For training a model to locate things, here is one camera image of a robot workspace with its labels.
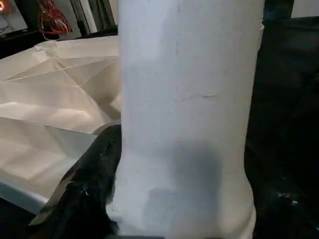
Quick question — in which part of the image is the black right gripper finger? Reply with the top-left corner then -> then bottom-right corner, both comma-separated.
29,124 -> 123,239

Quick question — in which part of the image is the white plastic table top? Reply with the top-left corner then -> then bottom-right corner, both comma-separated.
0,35 -> 123,216

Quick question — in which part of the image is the white plastic table leg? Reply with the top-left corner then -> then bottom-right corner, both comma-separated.
106,0 -> 266,239

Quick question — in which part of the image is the black mat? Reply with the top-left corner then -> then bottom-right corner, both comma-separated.
0,17 -> 319,239

